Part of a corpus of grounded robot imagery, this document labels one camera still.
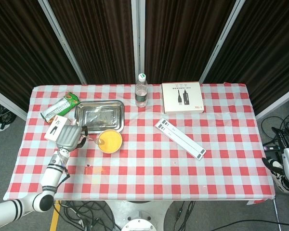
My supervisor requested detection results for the thin grey table leg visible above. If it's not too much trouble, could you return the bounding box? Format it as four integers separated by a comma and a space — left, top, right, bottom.
271, 199, 281, 231

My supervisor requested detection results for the green snack packet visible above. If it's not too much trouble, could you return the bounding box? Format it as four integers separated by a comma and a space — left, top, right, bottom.
40, 91, 80, 122

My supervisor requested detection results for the black power strip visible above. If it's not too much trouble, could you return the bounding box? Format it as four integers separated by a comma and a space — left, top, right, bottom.
263, 143, 284, 152

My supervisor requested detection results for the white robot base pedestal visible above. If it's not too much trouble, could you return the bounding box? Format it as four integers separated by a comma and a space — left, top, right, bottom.
105, 201, 171, 231

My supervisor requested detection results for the low aluminium partition frame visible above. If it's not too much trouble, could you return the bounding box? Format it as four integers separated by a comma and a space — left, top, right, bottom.
0, 86, 28, 121
255, 84, 289, 121

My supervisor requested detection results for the large white cable product box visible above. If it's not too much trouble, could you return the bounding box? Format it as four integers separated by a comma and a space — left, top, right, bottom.
161, 82, 205, 114

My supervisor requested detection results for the black cable bundle under table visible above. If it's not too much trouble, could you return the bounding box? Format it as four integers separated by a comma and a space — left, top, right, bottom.
54, 201, 122, 231

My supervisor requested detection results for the clear plastic water bottle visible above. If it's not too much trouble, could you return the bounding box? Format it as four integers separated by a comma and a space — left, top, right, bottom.
134, 73, 149, 108

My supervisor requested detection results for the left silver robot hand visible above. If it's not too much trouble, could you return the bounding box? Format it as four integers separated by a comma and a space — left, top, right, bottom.
55, 124, 89, 151

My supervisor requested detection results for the black cable with inline connector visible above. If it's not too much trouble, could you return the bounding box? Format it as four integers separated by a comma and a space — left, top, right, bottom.
174, 201, 196, 231

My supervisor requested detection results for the beige bowl of orange powder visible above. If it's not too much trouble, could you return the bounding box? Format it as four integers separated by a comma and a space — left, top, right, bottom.
97, 129, 124, 154

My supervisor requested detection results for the black cable bundle by strip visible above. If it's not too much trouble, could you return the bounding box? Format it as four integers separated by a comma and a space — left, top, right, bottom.
260, 98, 289, 148

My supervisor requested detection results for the white folding laptop stand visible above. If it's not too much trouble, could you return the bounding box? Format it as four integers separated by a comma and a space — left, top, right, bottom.
154, 117, 207, 161

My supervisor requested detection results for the aluminium partition post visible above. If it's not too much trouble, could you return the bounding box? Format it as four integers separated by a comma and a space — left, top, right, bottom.
131, 0, 146, 85
38, 0, 88, 85
198, 0, 246, 84

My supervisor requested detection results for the black cable bundle by frame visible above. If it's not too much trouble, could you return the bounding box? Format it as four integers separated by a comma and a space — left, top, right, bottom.
0, 97, 18, 132

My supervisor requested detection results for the small white box red label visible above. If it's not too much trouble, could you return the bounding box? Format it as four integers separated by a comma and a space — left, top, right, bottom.
43, 115, 69, 142

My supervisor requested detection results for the stainless steel rectangular tray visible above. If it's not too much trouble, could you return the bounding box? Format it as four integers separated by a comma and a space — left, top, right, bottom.
74, 100, 125, 134

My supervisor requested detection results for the long black floor cable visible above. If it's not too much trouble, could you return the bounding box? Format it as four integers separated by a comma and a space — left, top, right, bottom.
221, 218, 289, 229

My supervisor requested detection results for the red white checkered tablecloth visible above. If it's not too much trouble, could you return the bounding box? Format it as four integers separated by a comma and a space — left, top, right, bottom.
2, 83, 276, 205

